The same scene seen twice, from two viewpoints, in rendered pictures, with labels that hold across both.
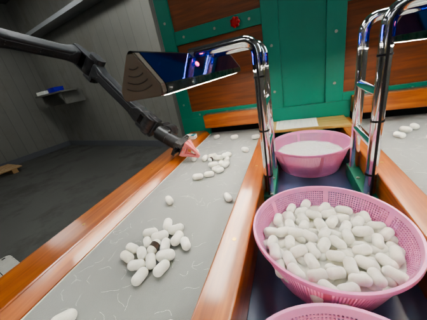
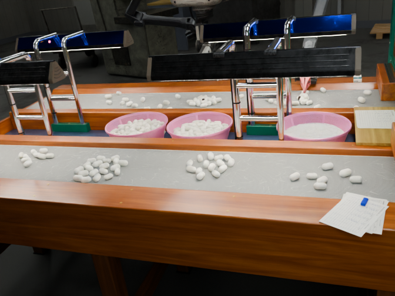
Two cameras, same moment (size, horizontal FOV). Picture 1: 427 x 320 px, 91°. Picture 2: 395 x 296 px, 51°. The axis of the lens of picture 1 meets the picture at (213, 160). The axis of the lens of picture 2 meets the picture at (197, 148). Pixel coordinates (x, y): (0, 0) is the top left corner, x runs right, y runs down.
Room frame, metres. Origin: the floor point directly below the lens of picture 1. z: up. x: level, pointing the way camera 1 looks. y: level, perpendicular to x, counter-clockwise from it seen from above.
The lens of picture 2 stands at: (0.22, -1.74, 1.38)
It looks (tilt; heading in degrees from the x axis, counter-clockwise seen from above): 25 degrees down; 88
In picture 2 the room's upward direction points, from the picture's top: 7 degrees counter-clockwise
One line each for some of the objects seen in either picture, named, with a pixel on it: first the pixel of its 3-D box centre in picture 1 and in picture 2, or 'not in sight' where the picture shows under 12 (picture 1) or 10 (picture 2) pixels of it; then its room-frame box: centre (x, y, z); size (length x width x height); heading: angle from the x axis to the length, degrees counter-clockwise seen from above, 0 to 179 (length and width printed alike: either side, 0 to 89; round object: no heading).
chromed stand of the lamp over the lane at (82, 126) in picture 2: not in sight; (70, 81); (-0.28, 0.28, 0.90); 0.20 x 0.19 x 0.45; 157
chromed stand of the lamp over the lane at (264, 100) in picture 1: (239, 125); (271, 76); (0.62, -0.10, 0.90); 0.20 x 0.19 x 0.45; 157
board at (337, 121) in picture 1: (304, 124); (377, 124); (0.90, -0.43, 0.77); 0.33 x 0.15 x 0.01; 67
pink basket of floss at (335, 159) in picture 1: (308, 153); (313, 135); (0.70, -0.35, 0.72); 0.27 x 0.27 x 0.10
